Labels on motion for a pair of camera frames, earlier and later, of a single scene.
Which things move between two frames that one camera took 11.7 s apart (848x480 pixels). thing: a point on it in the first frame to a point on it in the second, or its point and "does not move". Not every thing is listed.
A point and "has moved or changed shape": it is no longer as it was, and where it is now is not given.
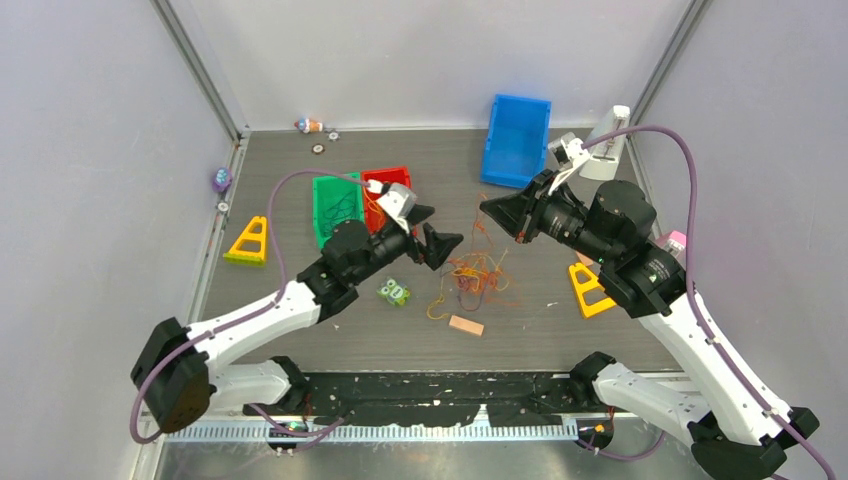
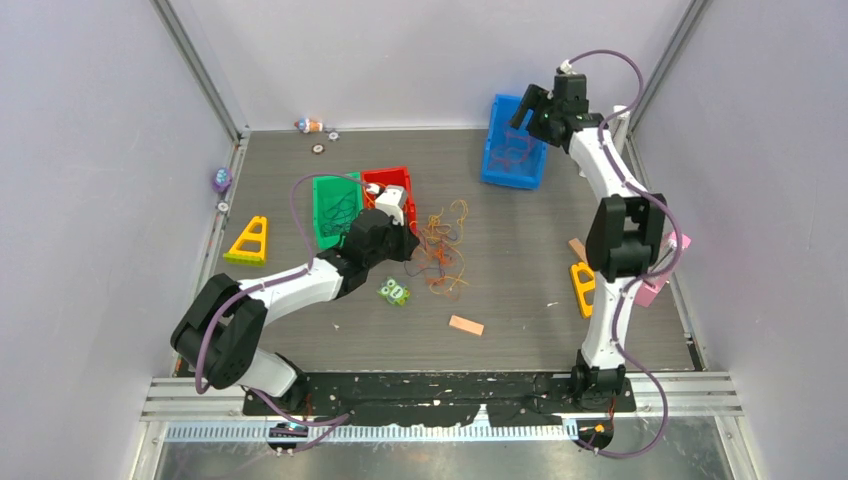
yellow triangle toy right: (593, 284) does not move
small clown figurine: (308, 126) does not move
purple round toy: (221, 179) does not move
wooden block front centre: (466, 325) does not move
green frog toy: (396, 294) does not move
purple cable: (342, 174) has moved or changed shape
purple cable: (483, 291) to (437, 269)
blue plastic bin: (516, 145) does not move
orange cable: (479, 270) to (517, 149)
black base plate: (437, 398) does not move
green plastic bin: (335, 200) does not move
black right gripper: (512, 211) to (531, 99)
